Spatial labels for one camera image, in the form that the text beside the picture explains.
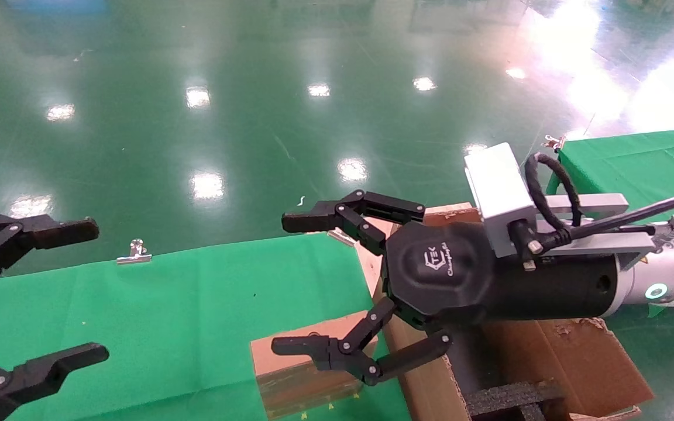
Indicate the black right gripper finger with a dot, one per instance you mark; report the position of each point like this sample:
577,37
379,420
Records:
366,204
343,351

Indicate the small brown cardboard box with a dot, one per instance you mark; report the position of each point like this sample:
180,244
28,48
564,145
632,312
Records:
296,386

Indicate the silver binder clip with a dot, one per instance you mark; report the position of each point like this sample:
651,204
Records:
135,252
341,237
554,142

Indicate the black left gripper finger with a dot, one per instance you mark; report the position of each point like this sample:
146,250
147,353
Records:
38,374
33,231

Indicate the large open cardboard carton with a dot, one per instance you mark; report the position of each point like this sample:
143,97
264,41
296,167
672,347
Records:
583,362

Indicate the black foam divider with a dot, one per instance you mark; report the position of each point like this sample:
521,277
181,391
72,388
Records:
512,400

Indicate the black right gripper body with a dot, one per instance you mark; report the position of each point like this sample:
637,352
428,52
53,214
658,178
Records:
430,280

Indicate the large green table cloth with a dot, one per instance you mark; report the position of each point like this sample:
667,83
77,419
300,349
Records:
167,321

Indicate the small green table cloth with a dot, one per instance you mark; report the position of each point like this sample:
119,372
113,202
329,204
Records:
635,164

